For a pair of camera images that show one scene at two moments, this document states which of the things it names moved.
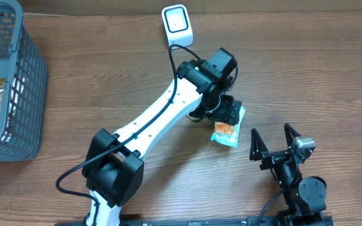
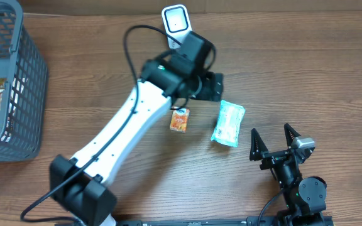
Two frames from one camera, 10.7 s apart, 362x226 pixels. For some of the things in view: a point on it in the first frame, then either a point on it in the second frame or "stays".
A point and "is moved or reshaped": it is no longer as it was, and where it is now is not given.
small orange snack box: [224, 128] is moved or reshaped
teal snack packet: [226, 133] stays
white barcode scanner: [177, 25] stays
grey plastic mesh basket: [7, 52] stays
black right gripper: [275, 157] stays
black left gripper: [231, 113] to [214, 86]
